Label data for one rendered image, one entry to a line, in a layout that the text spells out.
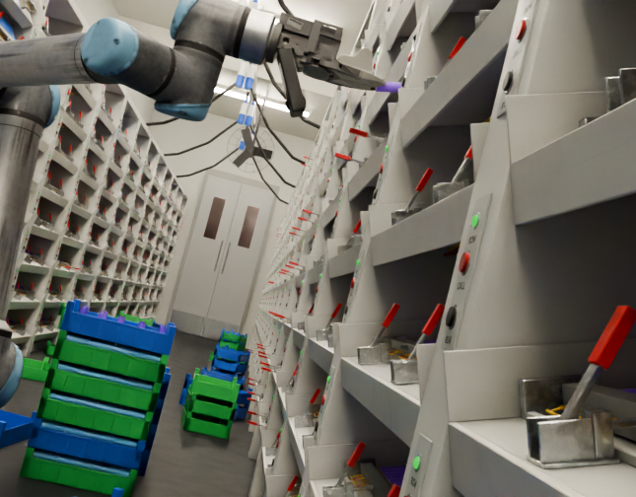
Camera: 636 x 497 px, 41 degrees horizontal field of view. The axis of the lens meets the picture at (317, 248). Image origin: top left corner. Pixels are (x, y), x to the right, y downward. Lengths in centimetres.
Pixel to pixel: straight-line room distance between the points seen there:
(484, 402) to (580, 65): 26
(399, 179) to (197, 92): 38
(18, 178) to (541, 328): 142
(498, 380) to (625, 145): 23
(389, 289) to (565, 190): 80
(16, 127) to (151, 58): 57
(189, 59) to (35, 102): 54
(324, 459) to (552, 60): 82
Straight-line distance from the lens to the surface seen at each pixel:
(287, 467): 203
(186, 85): 145
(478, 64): 92
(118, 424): 240
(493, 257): 62
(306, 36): 151
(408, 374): 88
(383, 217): 131
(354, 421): 132
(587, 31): 67
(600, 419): 47
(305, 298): 270
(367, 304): 131
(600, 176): 49
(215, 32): 149
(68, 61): 150
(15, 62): 165
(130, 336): 237
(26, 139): 190
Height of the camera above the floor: 60
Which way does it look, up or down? 5 degrees up
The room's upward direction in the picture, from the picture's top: 14 degrees clockwise
